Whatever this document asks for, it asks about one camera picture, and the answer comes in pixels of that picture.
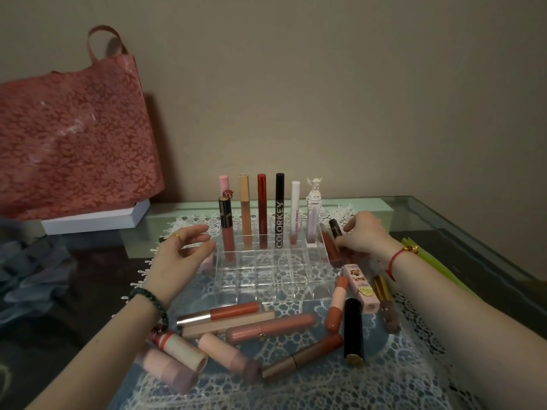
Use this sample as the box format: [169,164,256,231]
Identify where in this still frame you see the rose brown lip gloss tube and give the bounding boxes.
[261,333,345,383]

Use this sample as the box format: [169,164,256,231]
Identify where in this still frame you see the black lip gloss cartoon topper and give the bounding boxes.
[218,190,236,264]

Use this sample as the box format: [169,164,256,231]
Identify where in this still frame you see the person's left hand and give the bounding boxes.
[140,224,217,311]

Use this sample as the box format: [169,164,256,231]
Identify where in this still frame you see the salmon pink lip gloss tube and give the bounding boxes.
[226,313,319,345]

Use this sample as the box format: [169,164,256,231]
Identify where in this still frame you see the black capped lip gloss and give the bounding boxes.
[328,218,345,246]

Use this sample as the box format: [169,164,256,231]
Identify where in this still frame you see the white ornate figurine lip gloss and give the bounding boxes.
[305,177,326,249]

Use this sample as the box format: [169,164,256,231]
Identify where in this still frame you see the blue white lace table cloth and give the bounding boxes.
[112,204,476,410]

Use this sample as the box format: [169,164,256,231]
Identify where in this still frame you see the person's right hand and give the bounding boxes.
[337,211,403,273]

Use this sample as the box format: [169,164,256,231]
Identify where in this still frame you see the white capped coral lip gloss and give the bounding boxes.
[325,276,350,335]

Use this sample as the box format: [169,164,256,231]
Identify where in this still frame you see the dark red lip gloss tube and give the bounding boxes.
[256,173,269,236]

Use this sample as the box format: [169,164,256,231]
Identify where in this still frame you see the white flat box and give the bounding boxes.
[40,199,151,235]

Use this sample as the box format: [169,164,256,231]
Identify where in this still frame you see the silver capped coral lip gloss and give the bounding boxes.
[176,301,260,327]

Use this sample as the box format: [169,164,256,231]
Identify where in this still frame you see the pink cartoon print lipstick box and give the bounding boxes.
[343,263,381,315]

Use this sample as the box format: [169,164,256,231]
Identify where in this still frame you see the gold capped brown lip gloss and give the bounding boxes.
[371,275,401,334]

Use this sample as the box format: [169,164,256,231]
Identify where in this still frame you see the person's right forearm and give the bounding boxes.
[385,250,547,410]

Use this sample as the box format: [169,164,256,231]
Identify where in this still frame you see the red string bracelet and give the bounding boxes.
[385,246,420,282]

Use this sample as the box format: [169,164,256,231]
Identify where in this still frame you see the person's left forearm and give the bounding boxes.
[25,294,168,410]

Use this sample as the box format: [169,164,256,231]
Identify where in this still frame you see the clear acrylic lipstick organizer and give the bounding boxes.
[200,231,343,306]

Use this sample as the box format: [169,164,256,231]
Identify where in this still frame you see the grey blue crumpled cloth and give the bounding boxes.
[0,240,78,339]

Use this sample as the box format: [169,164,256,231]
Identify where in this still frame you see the brown red lip gloss tube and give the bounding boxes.
[321,229,344,268]

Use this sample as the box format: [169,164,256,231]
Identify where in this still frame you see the cream tube red stripes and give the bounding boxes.
[147,329,209,372]

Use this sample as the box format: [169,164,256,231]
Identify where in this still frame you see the black lipstick gold base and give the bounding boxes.
[344,297,366,366]

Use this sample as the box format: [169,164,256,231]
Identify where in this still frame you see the black tube white lettering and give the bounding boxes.
[274,172,286,249]

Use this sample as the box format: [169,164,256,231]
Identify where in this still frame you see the white capped pink lip gloss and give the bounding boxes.
[290,180,302,246]

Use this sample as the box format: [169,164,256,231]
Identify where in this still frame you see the mauve pink lipstick tube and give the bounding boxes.
[135,347,197,393]

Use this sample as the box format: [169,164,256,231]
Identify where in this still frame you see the pale pink lipstick tube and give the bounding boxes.
[197,332,262,385]

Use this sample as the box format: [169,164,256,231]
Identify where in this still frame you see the dark green bead bracelet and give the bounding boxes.
[128,287,170,338]

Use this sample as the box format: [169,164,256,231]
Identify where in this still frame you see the yellow green plastic strips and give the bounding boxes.
[399,236,480,296]

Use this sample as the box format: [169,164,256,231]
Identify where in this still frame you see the pink floral tote bag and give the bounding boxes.
[0,24,166,223]

